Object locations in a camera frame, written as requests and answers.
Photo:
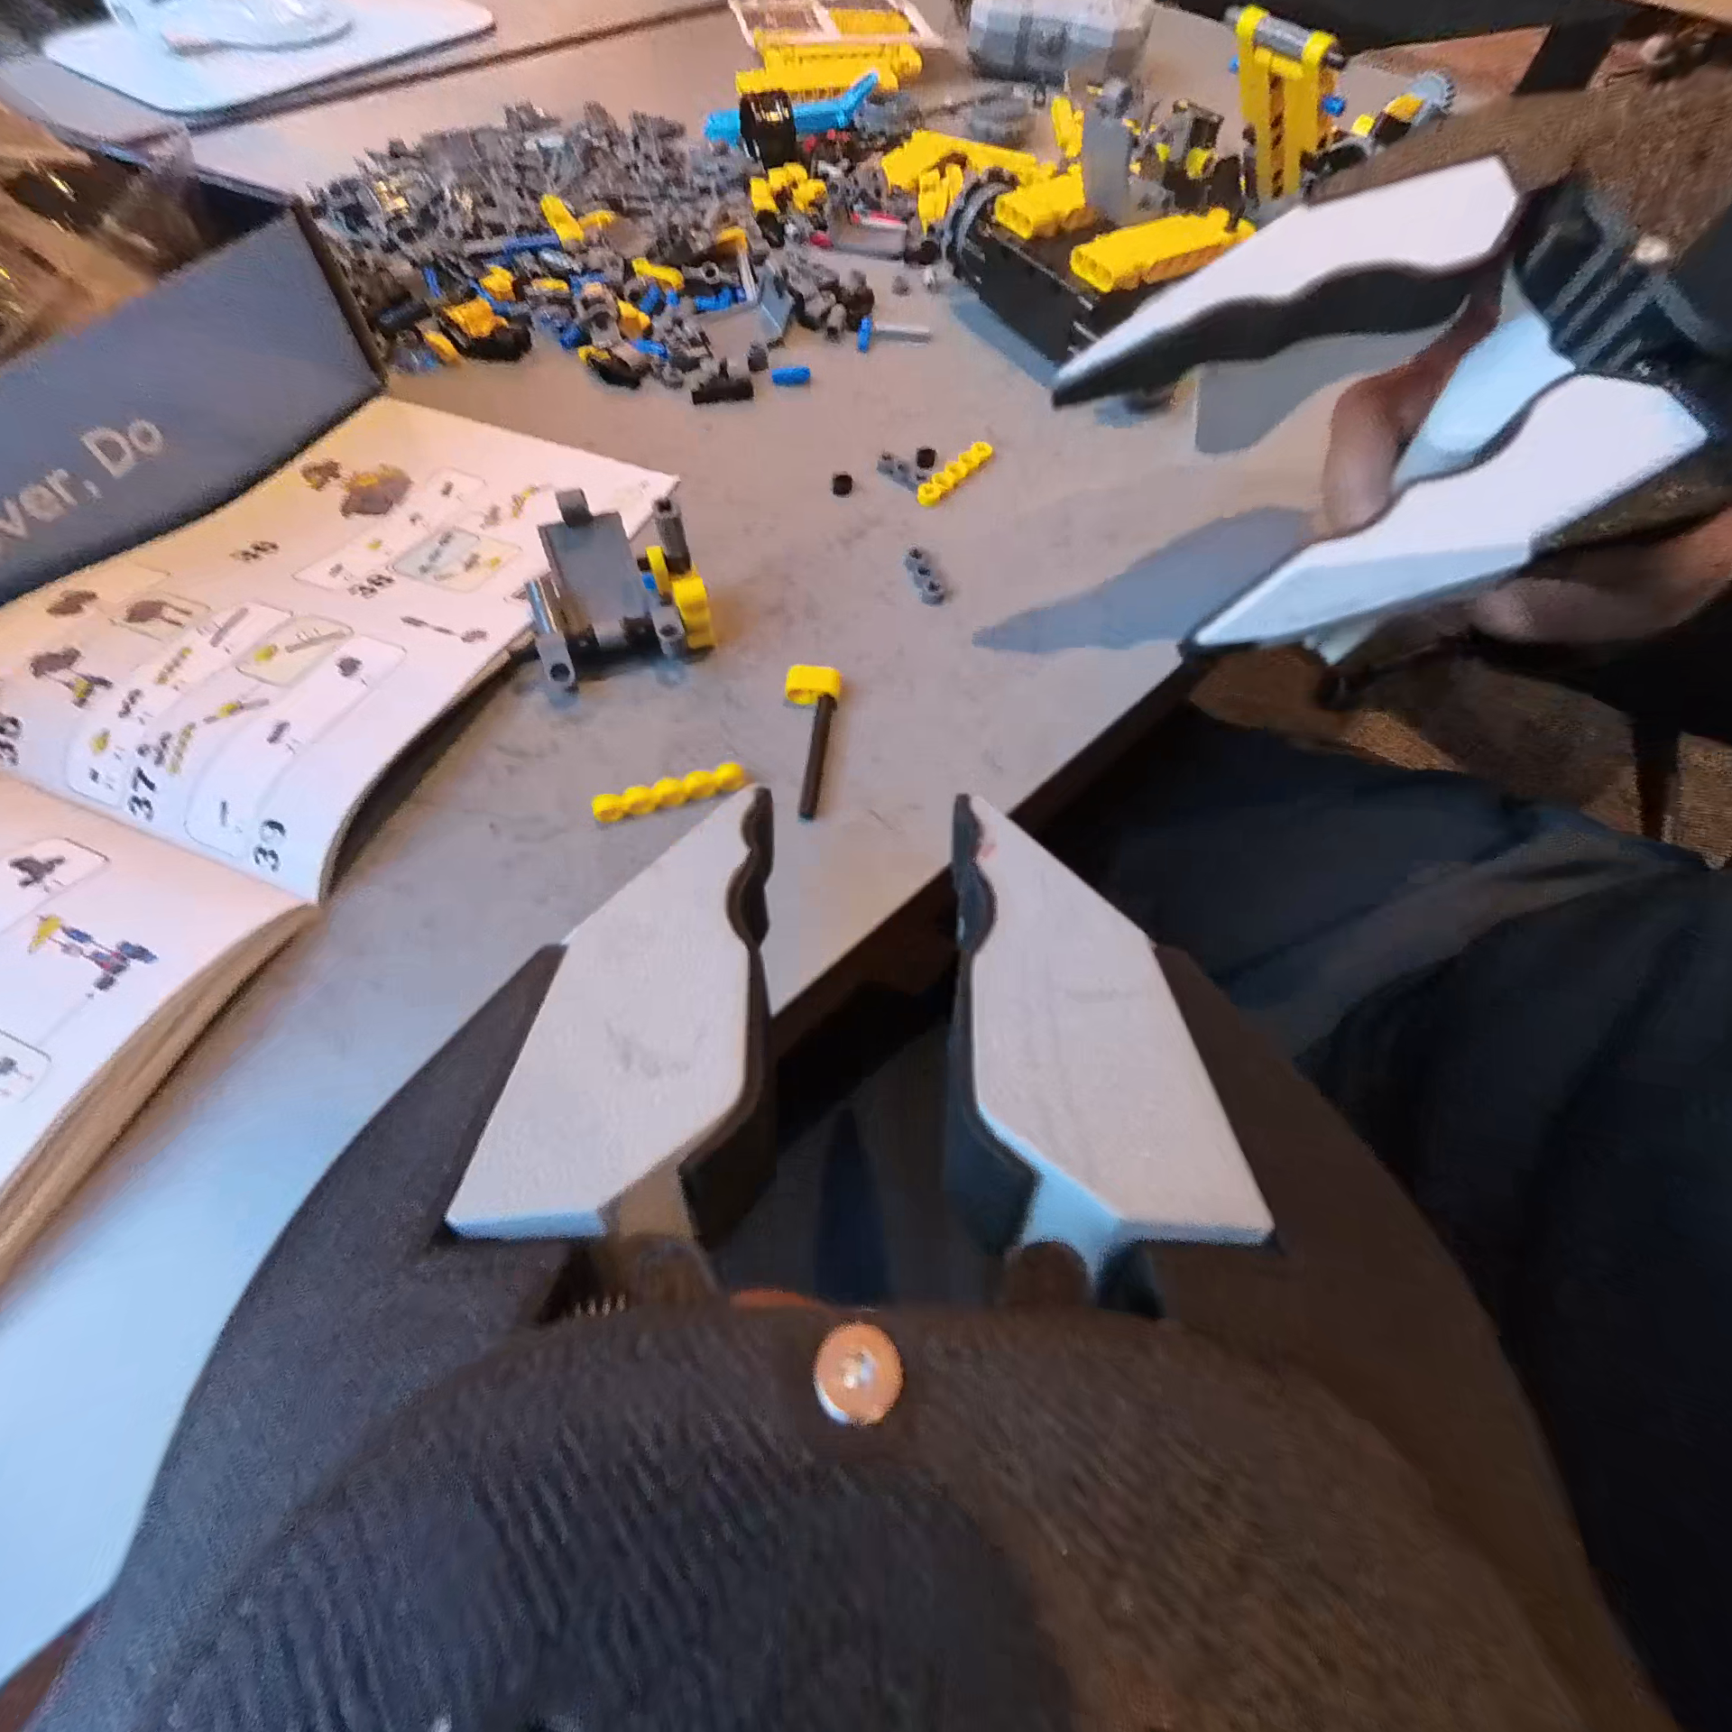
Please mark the building instruction booklet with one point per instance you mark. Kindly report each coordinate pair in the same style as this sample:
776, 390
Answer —
270, 703

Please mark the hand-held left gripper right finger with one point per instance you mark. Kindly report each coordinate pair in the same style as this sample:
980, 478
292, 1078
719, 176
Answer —
1096, 1068

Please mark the yellow thin ridged beam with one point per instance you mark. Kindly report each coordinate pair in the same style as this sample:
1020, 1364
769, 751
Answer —
670, 792

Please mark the small yellow axle connector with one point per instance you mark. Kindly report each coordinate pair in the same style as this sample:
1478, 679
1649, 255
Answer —
813, 683

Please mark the person's right hand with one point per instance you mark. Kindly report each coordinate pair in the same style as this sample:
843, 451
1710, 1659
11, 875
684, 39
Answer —
1374, 445

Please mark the grey three-hole connector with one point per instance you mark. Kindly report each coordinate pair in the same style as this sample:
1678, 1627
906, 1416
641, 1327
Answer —
926, 575
895, 471

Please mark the person's black trousers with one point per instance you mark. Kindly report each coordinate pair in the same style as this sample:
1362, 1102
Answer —
1285, 866

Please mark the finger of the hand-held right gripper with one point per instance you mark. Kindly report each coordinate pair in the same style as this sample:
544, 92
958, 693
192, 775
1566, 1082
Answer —
1489, 502
1327, 255

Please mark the grey yellow brick subassembly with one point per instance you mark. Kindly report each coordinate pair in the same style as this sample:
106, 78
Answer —
603, 597

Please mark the short light grey axle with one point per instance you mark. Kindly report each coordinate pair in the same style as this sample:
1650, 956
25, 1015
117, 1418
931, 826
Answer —
904, 332

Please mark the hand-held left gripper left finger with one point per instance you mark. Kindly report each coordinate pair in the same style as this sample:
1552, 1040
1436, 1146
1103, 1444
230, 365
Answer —
636, 1068

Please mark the yellow five-hole flat beam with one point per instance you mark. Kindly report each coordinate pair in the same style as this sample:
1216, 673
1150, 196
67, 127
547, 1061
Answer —
956, 474

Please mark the black axle rod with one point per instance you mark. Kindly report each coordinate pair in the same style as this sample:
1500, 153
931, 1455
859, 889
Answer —
818, 756

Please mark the pile of building bricks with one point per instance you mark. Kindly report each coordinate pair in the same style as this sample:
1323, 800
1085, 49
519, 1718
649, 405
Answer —
609, 244

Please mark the grey desk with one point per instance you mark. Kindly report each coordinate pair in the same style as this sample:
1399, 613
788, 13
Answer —
1030, 636

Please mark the yellow black toy vehicle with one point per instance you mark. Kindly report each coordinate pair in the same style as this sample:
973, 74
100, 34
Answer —
1152, 244

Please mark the blue cardboard box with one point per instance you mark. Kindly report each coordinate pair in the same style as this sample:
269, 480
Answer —
164, 433

